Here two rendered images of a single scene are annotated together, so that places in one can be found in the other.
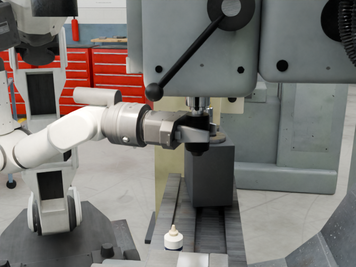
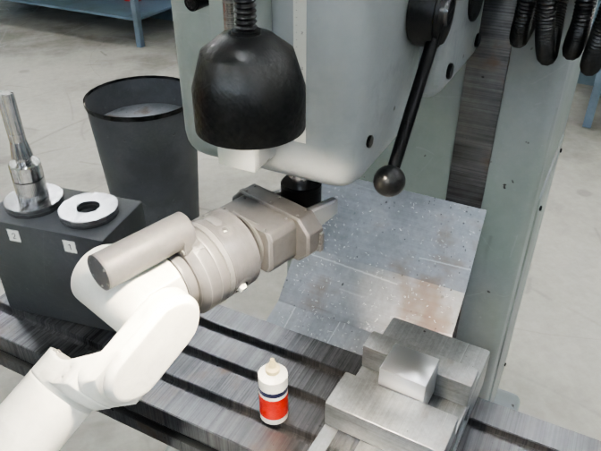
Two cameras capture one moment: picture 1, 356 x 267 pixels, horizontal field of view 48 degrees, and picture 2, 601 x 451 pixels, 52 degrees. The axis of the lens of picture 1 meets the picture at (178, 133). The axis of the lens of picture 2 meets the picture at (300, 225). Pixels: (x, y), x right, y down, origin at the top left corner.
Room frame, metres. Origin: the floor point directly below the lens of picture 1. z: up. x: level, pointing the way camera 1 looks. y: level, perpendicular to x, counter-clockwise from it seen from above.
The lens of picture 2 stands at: (0.51, 0.53, 1.61)
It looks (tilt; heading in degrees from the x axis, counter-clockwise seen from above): 34 degrees down; 292
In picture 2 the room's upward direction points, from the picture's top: straight up
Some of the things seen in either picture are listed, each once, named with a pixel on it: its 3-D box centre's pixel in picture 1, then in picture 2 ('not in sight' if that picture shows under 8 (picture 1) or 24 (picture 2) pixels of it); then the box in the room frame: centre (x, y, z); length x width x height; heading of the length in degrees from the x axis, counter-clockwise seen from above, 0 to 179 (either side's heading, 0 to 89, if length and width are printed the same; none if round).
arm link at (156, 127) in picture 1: (153, 127); (244, 241); (0.78, 0.05, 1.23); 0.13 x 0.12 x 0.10; 160
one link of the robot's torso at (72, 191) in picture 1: (55, 209); not in sight; (1.48, 0.50, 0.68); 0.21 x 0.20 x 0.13; 17
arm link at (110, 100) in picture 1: (104, 114); (150, 275); (0.82, 0.15, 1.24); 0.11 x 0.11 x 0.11; 70
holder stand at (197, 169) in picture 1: (206, 161); (73, 253); (1.18, -0.09, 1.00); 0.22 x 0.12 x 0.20; 5
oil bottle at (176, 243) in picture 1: (173, 247); (273, 387); (0.77, 0.01, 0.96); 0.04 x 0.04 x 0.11
